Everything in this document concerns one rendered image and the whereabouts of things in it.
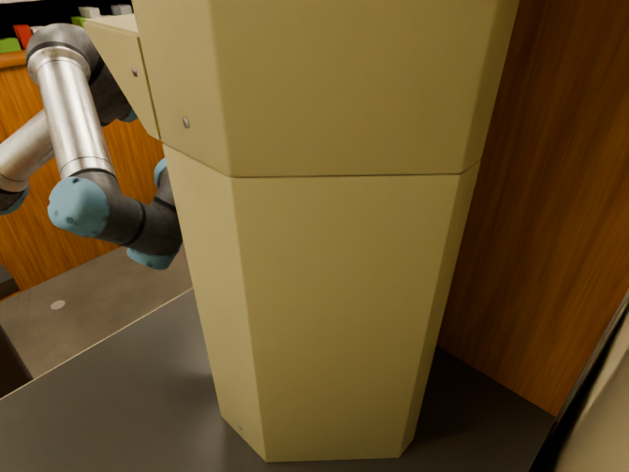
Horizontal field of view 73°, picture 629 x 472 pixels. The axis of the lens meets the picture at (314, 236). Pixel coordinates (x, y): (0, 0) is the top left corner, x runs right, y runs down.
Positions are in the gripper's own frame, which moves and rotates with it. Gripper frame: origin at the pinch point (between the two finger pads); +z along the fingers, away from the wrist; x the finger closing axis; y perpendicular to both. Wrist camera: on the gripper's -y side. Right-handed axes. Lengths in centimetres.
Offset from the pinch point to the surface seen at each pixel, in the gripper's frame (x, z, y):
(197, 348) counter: -8.7, -23.5, -27.6
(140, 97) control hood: -14.2, -8.7, 22.9
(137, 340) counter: -15.5, -33.8, -27.1
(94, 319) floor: 2, -160, -115
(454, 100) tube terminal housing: -1.5, 17.2, 24.0
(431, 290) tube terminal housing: -0.5, 17.2, 4.1
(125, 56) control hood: -14.2, -9.7, 26.5
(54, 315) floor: -10, -177, -114
